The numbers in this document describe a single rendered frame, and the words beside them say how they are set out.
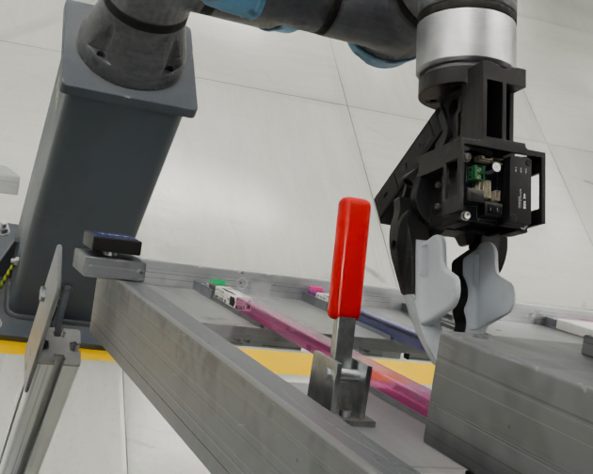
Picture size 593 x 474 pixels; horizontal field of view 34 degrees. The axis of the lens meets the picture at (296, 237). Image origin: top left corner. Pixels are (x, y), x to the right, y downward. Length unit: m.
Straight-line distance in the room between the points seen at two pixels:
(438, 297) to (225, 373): 0.22
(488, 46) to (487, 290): 0.18
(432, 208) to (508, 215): 0.06
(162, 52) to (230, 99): 0.97
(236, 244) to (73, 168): 0.61
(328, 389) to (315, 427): 0.06
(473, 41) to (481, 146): 0.08
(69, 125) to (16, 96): 0.74
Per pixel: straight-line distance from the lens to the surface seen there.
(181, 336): 0.61
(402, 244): 0.71
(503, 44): 0.74
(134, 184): 1.47
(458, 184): 0.67
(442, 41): 0.73
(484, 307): 0.73
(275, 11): 0.81
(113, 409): 1.68
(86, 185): 1.47
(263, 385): 0.48
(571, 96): 3.00
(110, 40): 1.34
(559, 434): 0.34
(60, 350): 0.94
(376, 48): 0.86
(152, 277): 0.90
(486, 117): 0.69
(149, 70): 1.34
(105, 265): 0.80
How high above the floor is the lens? 1.41
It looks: 43 degrees down
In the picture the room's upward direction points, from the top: 30 degrees clockwise
